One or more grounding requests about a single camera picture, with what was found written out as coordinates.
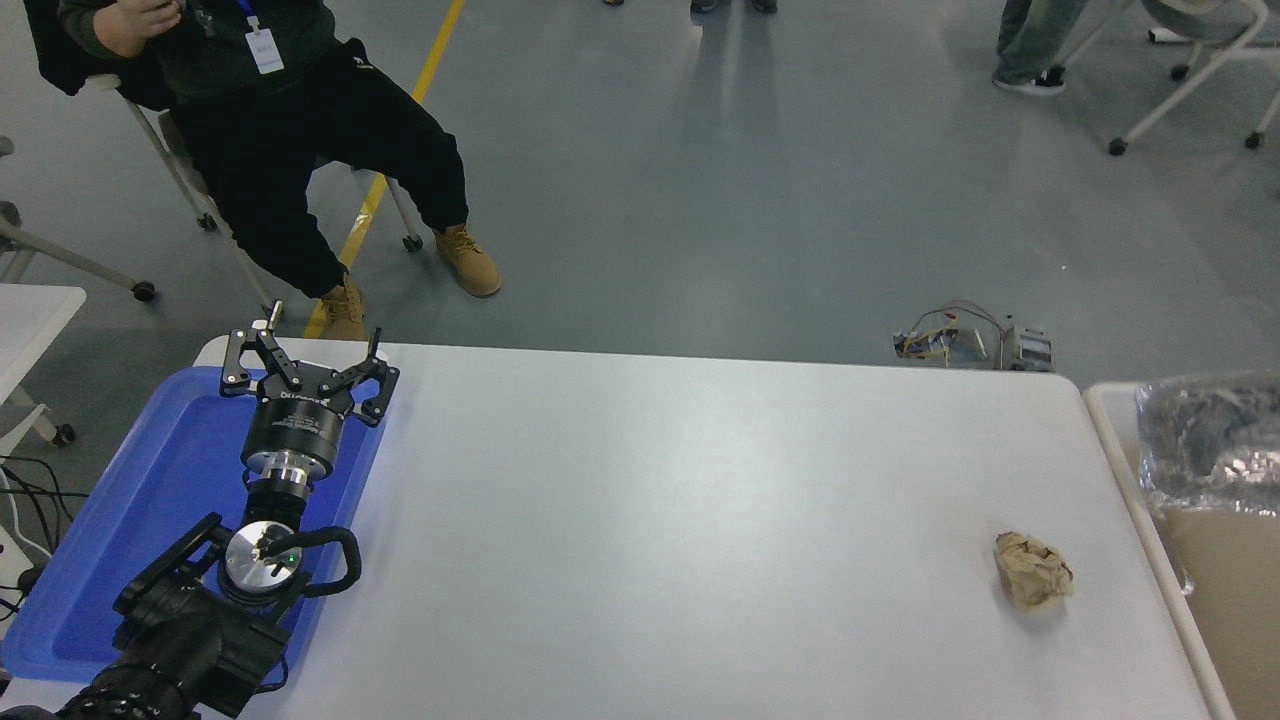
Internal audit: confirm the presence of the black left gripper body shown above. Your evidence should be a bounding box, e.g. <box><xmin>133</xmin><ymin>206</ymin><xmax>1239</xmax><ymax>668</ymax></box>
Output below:
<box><xmin>243</xmin><ymin>378</ymin><xmax>355</xmax><ymax>473</ymax></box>

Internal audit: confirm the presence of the silver foil tray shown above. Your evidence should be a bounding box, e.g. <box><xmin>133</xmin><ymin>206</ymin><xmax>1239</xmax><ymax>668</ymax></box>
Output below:
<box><xmin>1135</xmin><ymin>370</ymin><xmax>1280</xmax><ymax>518</ymax></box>

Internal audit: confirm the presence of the person's right hand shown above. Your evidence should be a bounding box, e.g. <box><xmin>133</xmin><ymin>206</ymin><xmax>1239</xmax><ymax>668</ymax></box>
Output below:
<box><xmin>103</xmin><ymin>0</ymin><xmax>184</xmax><ymax>59</ymax></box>

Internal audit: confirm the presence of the blue plastic tray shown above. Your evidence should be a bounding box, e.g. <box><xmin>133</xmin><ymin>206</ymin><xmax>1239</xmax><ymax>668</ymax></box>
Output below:
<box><xmin>0</xmin><ymin>365</ymin><xmax>389</xmax><ymax>686</ymax></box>

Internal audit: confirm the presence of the grey wheeled chair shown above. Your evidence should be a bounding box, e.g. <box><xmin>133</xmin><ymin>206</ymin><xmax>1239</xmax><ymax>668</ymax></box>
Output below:
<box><xmin>85</xmin><ymin>75</ymin><xmax>423</xmax><ymax>323</ymax></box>

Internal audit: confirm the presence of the seated person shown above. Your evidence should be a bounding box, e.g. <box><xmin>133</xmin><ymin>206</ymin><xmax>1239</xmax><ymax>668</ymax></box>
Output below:
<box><xmin>57</xmin><ymin>0</ymin><xmax>503</xmax><ymax>341</ymax></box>

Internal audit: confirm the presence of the grey chair base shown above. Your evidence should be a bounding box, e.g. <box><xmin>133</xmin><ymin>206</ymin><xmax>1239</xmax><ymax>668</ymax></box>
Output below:
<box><xmin>0</xmin><ymin>135</ymin><xmax>157</xmax><ymax>303</ymax></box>

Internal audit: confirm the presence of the small white table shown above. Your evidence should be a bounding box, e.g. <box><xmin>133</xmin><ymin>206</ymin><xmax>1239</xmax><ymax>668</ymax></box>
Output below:
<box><xmin>0</xmin><ymin>285</ymin><xmax>87</xmax><ymax>448</ymax></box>

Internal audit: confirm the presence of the white id badge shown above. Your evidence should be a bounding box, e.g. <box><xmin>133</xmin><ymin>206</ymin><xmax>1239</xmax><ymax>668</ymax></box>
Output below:
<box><xmin>245</xmin><ymin>27</ymin><xmax>286</xmax><ymax>76</ymax></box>

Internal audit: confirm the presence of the white power strip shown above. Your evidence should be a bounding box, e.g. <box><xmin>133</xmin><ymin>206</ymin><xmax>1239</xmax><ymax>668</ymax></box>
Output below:
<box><xmin>0</xmin><ymin>525</ymin><xmax>43</xmax><ymax>601</ymax></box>

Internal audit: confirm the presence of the black jacket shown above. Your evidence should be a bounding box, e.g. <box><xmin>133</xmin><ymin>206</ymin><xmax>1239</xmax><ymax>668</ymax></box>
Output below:
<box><xmin>20</xmin><ymin>0</ymin><xmax>171</xmax><ymax>111</ymax></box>

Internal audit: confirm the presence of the small grey device box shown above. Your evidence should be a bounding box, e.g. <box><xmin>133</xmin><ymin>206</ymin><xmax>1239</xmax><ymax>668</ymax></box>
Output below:
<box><xmin>1003</xmin><ymin>325</ymin><xmax>1054</xmax><ymax>373</ymax></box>

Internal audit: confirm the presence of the crumpled tan paper ball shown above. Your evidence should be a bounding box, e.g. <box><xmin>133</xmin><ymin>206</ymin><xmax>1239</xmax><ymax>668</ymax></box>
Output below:
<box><xmin>994</xmin><ymin>531</ymin><xmax>1075</xmax><ymax>612</ymax></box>

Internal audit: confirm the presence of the person in grey trousers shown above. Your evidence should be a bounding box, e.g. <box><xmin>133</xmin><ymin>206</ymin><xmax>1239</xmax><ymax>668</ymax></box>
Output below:
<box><xmin>993</xmin><ymin>0</ymin><xmax>1091</xmax><ymax>97</ymax></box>

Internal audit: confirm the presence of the large pale bin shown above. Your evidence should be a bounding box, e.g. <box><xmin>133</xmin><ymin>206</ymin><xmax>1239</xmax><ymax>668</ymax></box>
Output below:
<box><xmin>1083</xmin><ymin>380</ymin><xmax>1280</xmax><ymax>720</ymax></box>

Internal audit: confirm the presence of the white wheeled chair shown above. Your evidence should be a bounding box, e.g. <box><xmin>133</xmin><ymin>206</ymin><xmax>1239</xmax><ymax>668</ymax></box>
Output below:
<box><xmin>1070</xmin><ymin>0</ymin><xmax>1280</xmax><ymax>156</ymax></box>

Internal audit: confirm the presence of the black floor cable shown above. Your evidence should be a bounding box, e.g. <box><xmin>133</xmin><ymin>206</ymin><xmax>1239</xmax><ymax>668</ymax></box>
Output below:
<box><xmin>0</xmin><ymin>455</ymin><xmax>73</xmax><ymax>559</ymax></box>

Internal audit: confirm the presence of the wired circuit board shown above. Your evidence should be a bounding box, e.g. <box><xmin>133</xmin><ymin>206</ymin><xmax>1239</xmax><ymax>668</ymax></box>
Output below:
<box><xmin>892</xmin><ymin>300</ymin><xmax>1004</xmax><ymax>366</ymax></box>

